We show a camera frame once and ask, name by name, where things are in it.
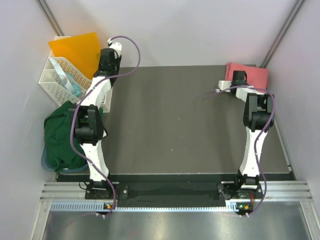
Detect pink t shirt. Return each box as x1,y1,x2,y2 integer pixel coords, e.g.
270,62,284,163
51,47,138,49
224,62,269,89

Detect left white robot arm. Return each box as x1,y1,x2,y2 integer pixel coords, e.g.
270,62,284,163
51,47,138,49
69,46,122,199

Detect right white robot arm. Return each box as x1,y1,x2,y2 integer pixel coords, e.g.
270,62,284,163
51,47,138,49
230,70,275,198

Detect orange plastic folder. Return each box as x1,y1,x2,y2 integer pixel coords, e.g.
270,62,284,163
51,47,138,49
48,32,101,80

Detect light blue items in organizer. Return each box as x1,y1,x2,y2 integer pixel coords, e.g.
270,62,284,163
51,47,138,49
49,57,82,97

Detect green t shirt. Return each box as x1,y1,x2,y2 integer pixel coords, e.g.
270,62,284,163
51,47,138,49
43,100,105,173

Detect teal plastic basin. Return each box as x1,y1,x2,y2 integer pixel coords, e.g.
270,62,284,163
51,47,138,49
41,145,89,174

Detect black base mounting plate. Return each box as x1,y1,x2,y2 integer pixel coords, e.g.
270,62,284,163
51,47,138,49
85,182,263,202

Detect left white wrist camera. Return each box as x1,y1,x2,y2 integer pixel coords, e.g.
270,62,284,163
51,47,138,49
107,38,122,58

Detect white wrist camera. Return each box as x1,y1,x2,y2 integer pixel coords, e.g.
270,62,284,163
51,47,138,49
215,80,232,93
107,38,122,58

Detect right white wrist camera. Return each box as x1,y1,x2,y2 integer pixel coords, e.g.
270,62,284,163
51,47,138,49
215,80,232,93

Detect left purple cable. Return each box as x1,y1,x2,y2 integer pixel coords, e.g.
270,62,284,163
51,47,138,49
69,35,141,220

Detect purple cable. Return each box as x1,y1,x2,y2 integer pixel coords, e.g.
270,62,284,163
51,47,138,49
69,35,141,220
201,87,276,218

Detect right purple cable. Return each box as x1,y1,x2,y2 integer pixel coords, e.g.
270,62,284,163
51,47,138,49
201,87,276,218

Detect aluminium frame rail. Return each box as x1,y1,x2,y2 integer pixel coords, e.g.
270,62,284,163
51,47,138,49
40,181,313,202

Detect white slotted cable duct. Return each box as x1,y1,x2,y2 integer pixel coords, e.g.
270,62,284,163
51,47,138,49
50,201,239,213

